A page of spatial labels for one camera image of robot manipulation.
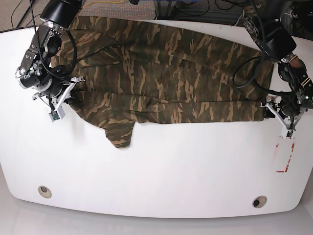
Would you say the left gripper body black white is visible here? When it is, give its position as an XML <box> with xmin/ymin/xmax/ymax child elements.
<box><xmin>261</xmin><ymin>96</ymin><xmax>308</xmax><ymax>131</ymax></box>

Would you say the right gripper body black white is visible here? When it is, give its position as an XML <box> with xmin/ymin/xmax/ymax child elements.
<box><xmin>32</xmin><ymin>76</ymin><xmax>85</xmax><ymax>113</ymax></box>

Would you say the camouflage t-shirt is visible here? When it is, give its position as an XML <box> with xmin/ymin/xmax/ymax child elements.
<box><xmin>51</xmin><ymin>16</ymin><xmax>273</xmax><ymax>148</ymax></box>

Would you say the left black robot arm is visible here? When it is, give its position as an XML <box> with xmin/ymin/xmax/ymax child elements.
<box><xmin>243</xmin><ymin>0</ymin><xmax>313</xmax><ymax>137</ymax></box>

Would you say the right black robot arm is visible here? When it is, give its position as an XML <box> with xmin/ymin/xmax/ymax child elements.
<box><xmin>15</xmin><ymin>0</ymin><xmax>84</xmax><ymax>121</ymax></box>

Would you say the red tape rectangle marking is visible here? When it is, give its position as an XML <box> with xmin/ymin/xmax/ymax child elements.
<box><xmin>274</xmin><ymin>138</ymin><xmax>295</xmax><ymax>173</ymax></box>

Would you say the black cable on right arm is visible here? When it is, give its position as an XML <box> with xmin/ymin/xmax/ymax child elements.
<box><xmin>46</xmin><ymin>31</ymin><xmax>78</xmax><ymax>81</ymax></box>

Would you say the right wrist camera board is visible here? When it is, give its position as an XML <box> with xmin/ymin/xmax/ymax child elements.
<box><xmin>49</xmin><ymin>107</ymin><xmax>65</xmax><ymax>122</ymax></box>

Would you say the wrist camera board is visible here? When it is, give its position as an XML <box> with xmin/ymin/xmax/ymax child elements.
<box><xmin>49</xmin><ymin>107</ymin><xmax>65</xmax><ymax>122</ymax></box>
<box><xmin>286</xmin><ymin>130</ymin><xmax>295</xmax><ymax>139</ymax></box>

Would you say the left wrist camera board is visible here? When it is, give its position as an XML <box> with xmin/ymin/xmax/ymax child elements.
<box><xmin>286</xmin><ymin>130</ymin><xmax>295</xmax><ymax>139</ymax></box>

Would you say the black cable loop on table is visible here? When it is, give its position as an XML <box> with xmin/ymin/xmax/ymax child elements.
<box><xmin>232</xmin><ymin>0</ymin><xmax>291</xmax><ymax>96</ymax></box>

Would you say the right table cable grommet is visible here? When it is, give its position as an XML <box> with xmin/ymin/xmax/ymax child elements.
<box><xmin>252</xmin><ymin>195</ymin><xmax>267</xmax><ymax>209</ymax></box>

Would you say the table cable grommet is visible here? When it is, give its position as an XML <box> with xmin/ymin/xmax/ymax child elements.
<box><xmin>38</xmin><ymin>186</ymin><xmax>52</xmax><ymax>199</ymax></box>
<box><xmin>252</xmin><ymin>195</ymin><xmax>267</xmax><ymax>209</ymax></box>

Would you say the left table cable grommet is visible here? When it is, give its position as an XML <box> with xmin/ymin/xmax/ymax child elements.
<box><xmin>38</xmin><ymin>186</ymin><xmax>52</xmax><ymax>199</ymax></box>

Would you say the yellow cable on floor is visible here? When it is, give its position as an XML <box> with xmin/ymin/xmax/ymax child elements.
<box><xmin>80</xmin><ymin>0</ymin><xmax>123</xmax><ymax>13</ymax></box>

